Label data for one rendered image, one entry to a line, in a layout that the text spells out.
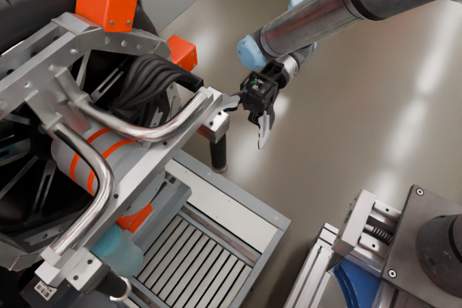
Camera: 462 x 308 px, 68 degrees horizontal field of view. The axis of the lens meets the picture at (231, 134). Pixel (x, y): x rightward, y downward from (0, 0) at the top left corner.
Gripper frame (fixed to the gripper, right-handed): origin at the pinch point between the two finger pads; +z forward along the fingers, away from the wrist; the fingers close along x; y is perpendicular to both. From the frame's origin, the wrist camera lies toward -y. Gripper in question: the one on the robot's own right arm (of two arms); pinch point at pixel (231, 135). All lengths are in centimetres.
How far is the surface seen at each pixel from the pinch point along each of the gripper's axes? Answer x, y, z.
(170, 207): -25, -68, 8
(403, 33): 18, -83, -167
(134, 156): -10.0, 7.7, 18.9
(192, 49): -20.7, 5.2, -12.5
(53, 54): -20.7, 28.6, 18.2
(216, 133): 1.4, 10.9, 6.8
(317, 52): -19, -83, -121
